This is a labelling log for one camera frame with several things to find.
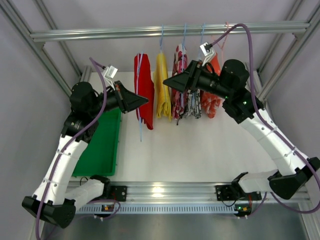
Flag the aluminium frame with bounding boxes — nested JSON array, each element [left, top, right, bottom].
[[256, 0, 320, 102], [0, 0, 92, 96]]

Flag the pink wire hanger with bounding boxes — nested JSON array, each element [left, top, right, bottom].
[[211, 21, 231, 59]]

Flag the slotted cable duct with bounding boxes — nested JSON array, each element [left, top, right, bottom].
[[74, 202, 251, 215]]

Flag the newspaper print trousers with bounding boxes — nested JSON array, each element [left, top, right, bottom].
[[184, 89, 202, 119]]

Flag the red trousers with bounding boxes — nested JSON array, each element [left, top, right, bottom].
[[134, 53, 155, 130]]

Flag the pink floral trousers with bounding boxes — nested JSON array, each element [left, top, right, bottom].
[[171, 44, 188, 125]]

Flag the orange trousers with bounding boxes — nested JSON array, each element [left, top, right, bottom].
[[200, 54, 223, 119]]

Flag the yellow trousers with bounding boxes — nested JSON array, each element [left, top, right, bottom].
[[153, 52, 172, 121]]

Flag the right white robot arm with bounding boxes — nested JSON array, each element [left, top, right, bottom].
[[163, 59, 320, 200]]

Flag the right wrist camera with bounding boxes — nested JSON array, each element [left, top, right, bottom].
[[199, 42, 216, 67]]

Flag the aluminium hanging rail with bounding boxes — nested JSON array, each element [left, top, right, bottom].
[[30, 20, 311, 42]]

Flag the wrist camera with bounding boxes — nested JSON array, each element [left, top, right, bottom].
[[199, 42, 216, 67], [102, 65, 118, 89]]

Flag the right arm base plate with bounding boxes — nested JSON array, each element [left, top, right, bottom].
[[215, 184, 249, 202]]

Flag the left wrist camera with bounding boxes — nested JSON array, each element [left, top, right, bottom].
[[102, 65, 118, 89]]

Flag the left aluminium frame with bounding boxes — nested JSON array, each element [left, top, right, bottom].
[[0, 0, 92, 96]]

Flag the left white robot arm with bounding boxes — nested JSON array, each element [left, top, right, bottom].
[[22, 81, 149, 229]]

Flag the front aluminium rail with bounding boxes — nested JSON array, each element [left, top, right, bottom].
[[67, 181, 311, 204]]

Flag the green plastic tray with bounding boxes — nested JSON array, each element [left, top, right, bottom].
[[72, 109, 122, 177]]

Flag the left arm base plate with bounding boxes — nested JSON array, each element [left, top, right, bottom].
[[109, 185, 128, 202]]

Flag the right aluminium frame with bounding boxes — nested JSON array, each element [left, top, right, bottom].
[[256, 0, 320, 102]]

